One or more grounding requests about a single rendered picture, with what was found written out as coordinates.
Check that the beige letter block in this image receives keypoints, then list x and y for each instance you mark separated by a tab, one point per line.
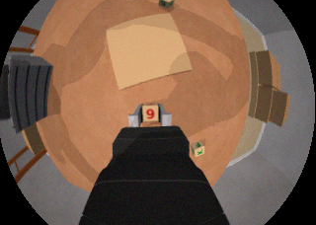
150	112
166	3
197	148

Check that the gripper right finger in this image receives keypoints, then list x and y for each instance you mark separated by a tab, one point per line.
164	117

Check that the tan square mat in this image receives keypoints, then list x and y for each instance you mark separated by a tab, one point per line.
146	48

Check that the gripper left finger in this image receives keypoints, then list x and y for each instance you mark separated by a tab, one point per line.
136	118

